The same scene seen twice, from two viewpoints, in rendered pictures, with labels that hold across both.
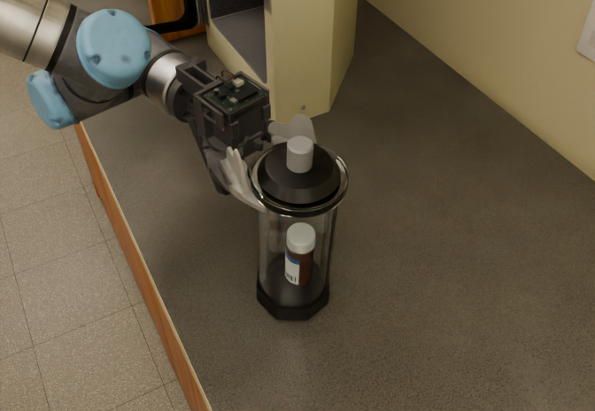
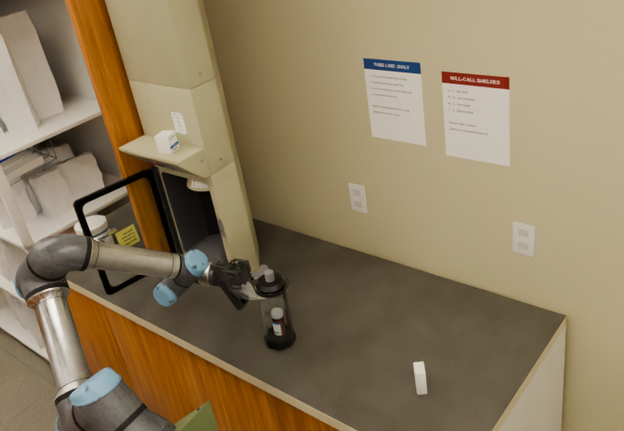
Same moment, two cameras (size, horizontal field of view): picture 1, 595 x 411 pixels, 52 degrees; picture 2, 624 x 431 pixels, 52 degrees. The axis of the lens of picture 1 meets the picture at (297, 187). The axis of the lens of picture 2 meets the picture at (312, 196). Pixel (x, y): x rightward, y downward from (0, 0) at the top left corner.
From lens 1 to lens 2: 1.34 m
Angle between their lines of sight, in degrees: 22
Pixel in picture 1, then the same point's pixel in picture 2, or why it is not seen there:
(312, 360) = (299, 357)
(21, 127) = (16, 391)
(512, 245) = (358, 293)
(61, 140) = (52, 387)
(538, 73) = (344, 224)
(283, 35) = (233, 244)
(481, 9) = (308, 204)
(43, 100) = (166, 293)
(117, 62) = (201, 266)
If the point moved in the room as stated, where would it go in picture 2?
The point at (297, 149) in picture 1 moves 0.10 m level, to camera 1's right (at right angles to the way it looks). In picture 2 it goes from (268, 273) to (299, 262)
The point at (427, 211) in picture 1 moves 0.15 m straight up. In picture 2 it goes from (320, 293) to (314, 258)
